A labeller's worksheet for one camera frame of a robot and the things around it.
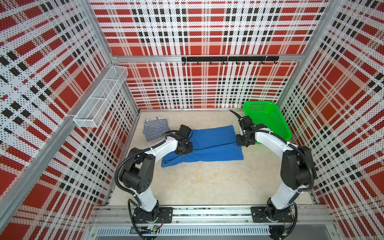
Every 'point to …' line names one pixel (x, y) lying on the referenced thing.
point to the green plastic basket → (269, 113)
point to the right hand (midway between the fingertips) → (243, 142)
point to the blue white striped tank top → (155, 128)
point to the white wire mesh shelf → (94, 108)
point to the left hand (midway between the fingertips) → (188, 152)
